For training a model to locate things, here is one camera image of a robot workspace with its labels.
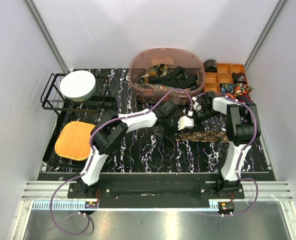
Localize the colourful patterned tie in tub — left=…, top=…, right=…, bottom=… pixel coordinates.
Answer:
left=135, top=64, right=188, bottom=90

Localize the brown floral patterned tie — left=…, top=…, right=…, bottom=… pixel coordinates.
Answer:
left=166, top=130, right=229, bottom=143

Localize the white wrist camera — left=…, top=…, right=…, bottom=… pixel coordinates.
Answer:
left=177, top=110, right=195, bottom=131
left=192, top=96, right=203, bottom=112

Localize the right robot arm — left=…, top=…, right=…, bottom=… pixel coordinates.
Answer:
left=192, top=91, right=261, bottom=199

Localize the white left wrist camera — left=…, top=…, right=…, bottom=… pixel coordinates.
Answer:
left=177, top=110, right=195, bottom=131

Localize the dark maroon rolled tie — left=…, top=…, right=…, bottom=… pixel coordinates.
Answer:
left=231, top=72, right=247, bottom=84

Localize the brown translucent plastic tub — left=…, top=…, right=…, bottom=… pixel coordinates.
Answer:
left=127, top=48, right=206, bottom=105

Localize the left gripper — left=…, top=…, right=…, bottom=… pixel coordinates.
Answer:
left=161, top=116, right=183, bottom=140

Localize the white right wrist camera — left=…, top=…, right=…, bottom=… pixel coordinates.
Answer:
left=192, top=96, right=203, bottom=112

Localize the orange wooden divided tray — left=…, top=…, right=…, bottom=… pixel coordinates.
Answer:
left=203, top=63, right=250, bottom=94

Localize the dark grey rolled tie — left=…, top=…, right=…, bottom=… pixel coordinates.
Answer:
left=204, top=59, right=218, bottom=73

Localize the red floral rolled tie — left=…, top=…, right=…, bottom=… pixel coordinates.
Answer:
left=233, top=82, right=253, bottom=96

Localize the black tie in tub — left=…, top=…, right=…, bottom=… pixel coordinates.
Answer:
left=139, top=64, right=198, bottom=91

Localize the orange striped rolled tie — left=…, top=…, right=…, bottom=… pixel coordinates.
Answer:
left=225, top=92, right=236, bottom=100

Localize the black wire dish rack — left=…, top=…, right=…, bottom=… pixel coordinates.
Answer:
left=40, top=73, right=117, bottom=119

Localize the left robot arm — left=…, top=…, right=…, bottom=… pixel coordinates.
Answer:
left=76, top=101, right=181, bottom=198

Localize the white round container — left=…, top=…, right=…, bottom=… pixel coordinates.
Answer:
left=59, top=70, right=96, bottom=102

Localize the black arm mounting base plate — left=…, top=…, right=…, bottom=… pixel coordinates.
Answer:
left=67, top=173, right=245, bottom=200

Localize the orange woven bamboo tray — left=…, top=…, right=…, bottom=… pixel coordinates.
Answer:
left=54, top=121, right=95, bottom=162

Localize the blue patterned rolled tie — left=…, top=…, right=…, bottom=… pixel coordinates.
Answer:
left=219, top=83, right=235, bottom=95

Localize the maroon striped rolled tie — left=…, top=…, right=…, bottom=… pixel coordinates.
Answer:
left=236, top=94, right=253, bottom=103

